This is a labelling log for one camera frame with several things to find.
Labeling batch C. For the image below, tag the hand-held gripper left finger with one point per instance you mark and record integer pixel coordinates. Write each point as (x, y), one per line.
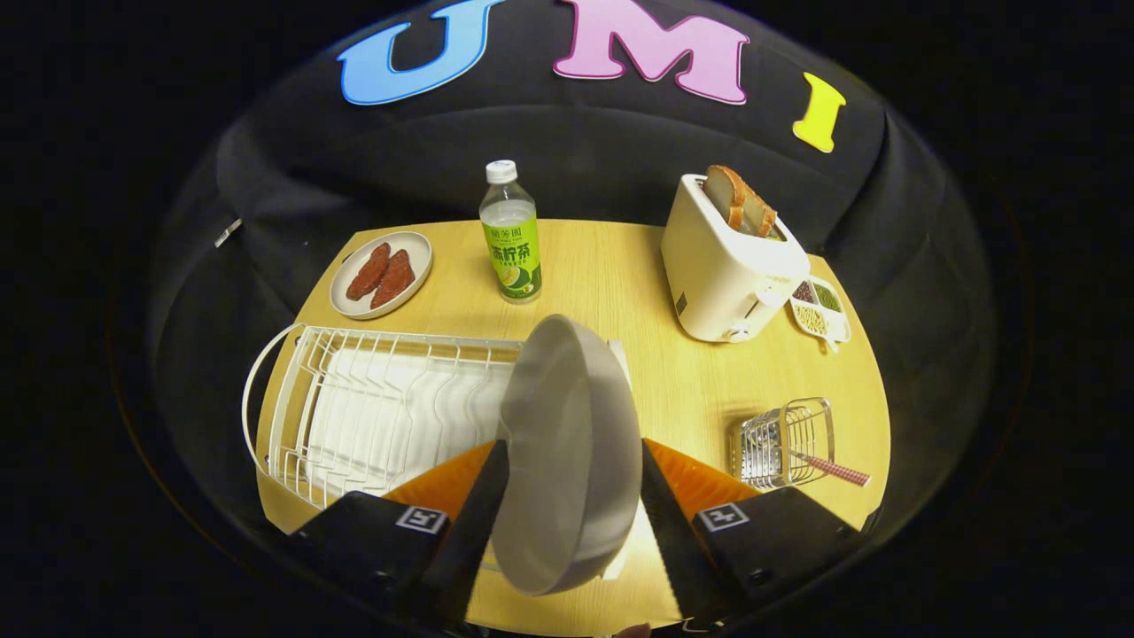
(478, 532)

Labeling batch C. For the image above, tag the grey round plate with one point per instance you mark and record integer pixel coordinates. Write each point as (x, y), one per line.
(567, 461)

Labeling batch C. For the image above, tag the bread slice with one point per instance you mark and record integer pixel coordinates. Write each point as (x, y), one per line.
(760, 214)
(722, 190)

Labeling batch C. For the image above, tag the red sausage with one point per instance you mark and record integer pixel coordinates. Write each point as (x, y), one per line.
(368, 272)
(394, 279)

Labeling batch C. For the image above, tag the white divided bean dish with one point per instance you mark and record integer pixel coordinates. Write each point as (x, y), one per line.
(819, 310)

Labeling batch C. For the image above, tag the green label drink bottle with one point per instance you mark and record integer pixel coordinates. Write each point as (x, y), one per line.
(511, 248)

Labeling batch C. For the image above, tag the white toaster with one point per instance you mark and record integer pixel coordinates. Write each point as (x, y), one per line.
(722, 283)

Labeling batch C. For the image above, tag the white clip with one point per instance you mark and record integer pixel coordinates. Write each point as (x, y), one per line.
(228, 232)

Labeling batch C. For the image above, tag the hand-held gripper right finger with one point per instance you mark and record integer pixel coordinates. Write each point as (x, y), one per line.
(664, 532)

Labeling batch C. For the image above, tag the small beige sausage dish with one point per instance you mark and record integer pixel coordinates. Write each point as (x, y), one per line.
(354, 301)

